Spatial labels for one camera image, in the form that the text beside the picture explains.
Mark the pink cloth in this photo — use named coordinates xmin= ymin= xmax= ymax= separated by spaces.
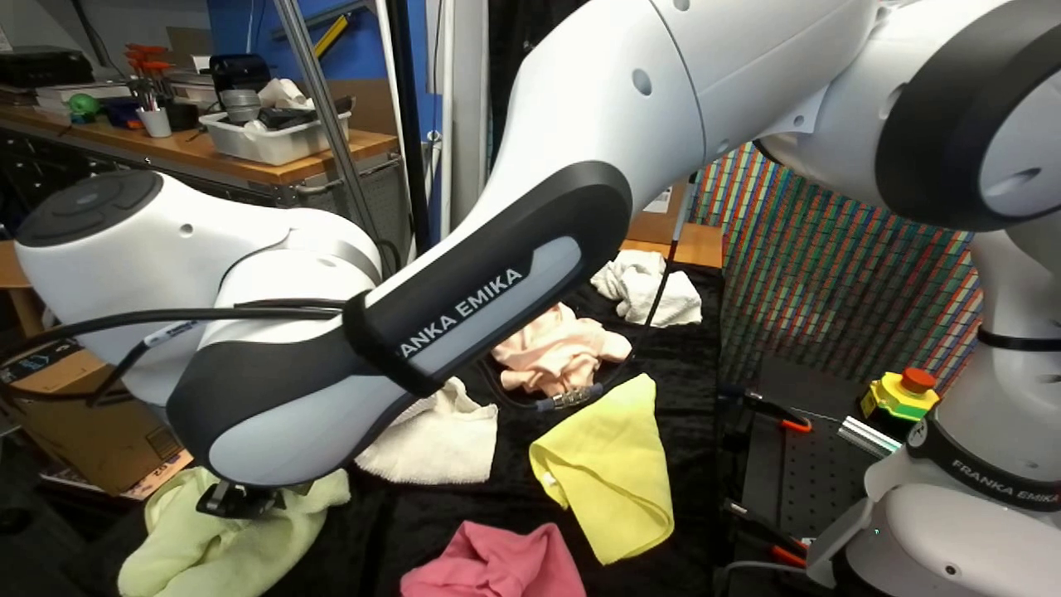
xmin=397 ymin=520 xmax=587 ymax=597

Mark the black tablecloth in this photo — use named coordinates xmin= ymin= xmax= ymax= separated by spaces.
xmin=62 ymin=261 xmax=727 ymax=597

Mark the pale green towel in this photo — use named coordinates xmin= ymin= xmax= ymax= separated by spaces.
xmin=115 ymin=467 xmax=353 ymax=597

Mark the yellow cloth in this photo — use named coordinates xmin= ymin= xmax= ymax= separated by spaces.
xmin=529 ymin=376 xmax=674 ymax=565

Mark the cream white towel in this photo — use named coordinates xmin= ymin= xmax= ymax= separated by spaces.
xmin=354 ymin=379 xmax=497 ymax=485

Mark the white plastic bin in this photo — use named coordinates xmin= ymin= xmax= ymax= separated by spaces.
xmin=202 ymin=114 xmax=328 ymax=167

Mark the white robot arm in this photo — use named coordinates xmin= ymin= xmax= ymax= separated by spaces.
xmin=15 ymin=0 xmax=1061 ymax=597

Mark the white cloth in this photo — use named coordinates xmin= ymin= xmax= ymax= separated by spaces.
xmin=591 ymin=249 xmax=702 ymax=328

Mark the wooden workbench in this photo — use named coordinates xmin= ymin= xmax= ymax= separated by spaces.
xmin=0 ymin=101 xmax=405 ymax=225

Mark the yellow red emergency stop button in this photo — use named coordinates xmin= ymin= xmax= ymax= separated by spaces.
xmin=859 ymin=364 xmax=938 ymax=420

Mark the peach pink garment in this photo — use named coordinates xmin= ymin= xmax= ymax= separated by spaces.
xmin=492 ymin=303 xmax=633 ymax=398

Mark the cardboard box on floor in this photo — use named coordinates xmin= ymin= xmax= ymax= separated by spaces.
xmin=5 ymin=345 xmax=190 ymax=494

